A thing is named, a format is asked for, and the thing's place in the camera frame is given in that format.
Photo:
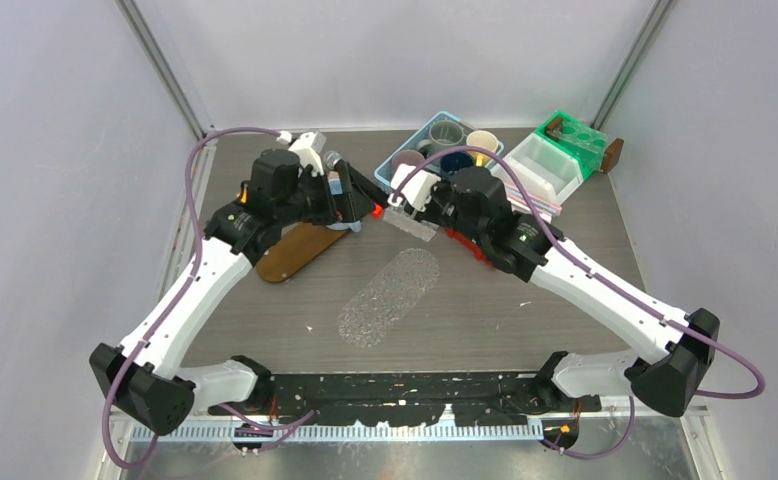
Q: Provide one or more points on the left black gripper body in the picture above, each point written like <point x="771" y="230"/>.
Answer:
<point x="311" y="203"/>

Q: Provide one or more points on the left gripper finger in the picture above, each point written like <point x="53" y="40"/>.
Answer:
<point x="365" y="186"/>
<point x="346" y="203"/>

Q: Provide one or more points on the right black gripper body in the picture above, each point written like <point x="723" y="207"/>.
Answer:
<point x="468" y="228"/>

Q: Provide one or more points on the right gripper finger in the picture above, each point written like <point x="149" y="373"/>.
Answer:
<point x="441" y="206"/>
<point x="406" y="220"/>

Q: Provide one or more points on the light blue mug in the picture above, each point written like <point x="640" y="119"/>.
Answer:
<point x="339" y="225"/>

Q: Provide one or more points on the clear acrylic toothbrush holder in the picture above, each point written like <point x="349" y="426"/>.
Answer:
<point x="423" y="234"/>

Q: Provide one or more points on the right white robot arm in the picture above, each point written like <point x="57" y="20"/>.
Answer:
<point x="662" y="366"/>

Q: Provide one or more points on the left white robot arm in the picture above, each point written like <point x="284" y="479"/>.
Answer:
<point x="143" y="376"/>

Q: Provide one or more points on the pink toothbrush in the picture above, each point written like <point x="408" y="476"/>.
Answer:
<point x="546" y="209"/>

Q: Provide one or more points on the brown wooden oval tray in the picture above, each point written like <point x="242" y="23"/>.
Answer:
<point x="295" y="250"/>

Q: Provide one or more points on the clear textured oval tray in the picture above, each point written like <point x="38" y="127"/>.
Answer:
<point x="388" y="297"/>

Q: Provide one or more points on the black microphone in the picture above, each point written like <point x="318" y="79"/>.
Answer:
<point x="331" y="157"/>

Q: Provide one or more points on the red orange block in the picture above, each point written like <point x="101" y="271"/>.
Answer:
<point x="377" y="212"/>

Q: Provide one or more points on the dark blue mug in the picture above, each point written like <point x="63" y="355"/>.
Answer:
<point x="452" y="163"/>

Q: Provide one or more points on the red plastic bin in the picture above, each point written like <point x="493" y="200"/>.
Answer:
<point x="472" y="242"/>

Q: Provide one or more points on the mauve mug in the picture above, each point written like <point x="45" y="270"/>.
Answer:
<point x="406" y="157"/>

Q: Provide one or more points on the light blue plastic basket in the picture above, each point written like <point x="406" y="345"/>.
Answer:
<point x="383" y="172"/>

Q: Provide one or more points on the yellow mug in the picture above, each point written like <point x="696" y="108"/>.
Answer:
<point x="485" y="140"/>

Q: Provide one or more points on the grey mug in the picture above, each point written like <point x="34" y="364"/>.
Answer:
<point x="440" y="136"/>

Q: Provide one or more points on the white plastic bin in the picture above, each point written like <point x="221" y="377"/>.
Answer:
<point x="544" y="171"/>

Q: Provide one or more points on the green plastic bin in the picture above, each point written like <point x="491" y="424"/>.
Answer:
<point x="575" y="138"/>

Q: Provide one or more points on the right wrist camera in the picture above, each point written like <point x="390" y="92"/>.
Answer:
<point x="416" y="192"/>

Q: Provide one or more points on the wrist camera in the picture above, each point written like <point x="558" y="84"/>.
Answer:
<point x="416" y="192"/>
<point x="307" y="147"/>

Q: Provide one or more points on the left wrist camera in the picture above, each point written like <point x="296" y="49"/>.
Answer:
<point x="307" y="147"/>

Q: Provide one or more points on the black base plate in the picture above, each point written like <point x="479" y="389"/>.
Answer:
<point x="408" y="399"/>

